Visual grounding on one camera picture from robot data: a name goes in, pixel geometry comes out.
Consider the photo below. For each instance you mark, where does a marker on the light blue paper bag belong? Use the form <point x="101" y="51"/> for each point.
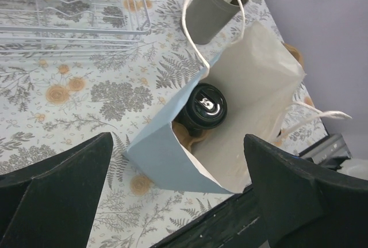
<point x="257" y="76"/>

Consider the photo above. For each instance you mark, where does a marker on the grey straw holder cup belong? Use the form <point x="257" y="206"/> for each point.
<point x="206" y="18"/>

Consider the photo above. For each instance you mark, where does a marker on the black coffee lid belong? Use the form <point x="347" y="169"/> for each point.
<point x="206" y="106"/>

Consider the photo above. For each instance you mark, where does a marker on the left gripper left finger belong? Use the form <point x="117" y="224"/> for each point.
<point x="52" y="203"/>

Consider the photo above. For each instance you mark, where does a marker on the floral table mat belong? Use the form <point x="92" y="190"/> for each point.
<point x="50" y="103"/>

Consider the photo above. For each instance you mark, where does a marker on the dark coffee cup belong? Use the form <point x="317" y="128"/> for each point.
<point x="193" y="129"/>

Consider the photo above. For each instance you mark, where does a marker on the brown cardboard cup carrier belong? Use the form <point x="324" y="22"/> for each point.
<point x="296" y="54"/>

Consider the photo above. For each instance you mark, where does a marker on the white wire dish rack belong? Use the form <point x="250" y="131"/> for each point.
<point x="30" y="27"/>

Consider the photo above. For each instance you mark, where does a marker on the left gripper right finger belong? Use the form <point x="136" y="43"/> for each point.
<point x="304" y="204"/>

